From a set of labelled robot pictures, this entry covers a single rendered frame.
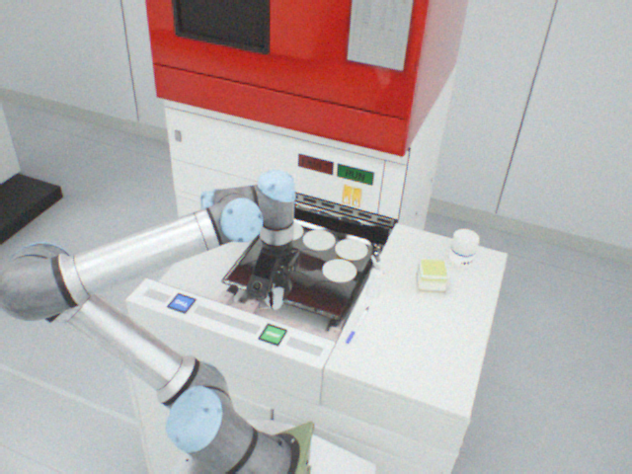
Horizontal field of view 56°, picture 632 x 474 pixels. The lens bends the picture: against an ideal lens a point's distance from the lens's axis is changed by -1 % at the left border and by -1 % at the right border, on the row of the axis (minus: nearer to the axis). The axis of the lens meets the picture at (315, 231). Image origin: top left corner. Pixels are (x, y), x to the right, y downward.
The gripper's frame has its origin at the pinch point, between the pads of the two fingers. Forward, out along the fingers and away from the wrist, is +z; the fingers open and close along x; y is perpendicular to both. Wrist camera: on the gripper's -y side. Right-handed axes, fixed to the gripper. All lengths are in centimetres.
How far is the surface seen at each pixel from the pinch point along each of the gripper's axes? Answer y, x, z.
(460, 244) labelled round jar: 45, -36, 1
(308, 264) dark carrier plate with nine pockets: 35.1, 5.1, 16.1
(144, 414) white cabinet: -5, 41, 60
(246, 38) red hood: 53, 34, -41
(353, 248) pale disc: 48, -4, 16
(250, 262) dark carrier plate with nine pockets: 28.3, 21.0, 16.0
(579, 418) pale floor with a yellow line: 91, -97, 106
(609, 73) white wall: 208, -73, 5
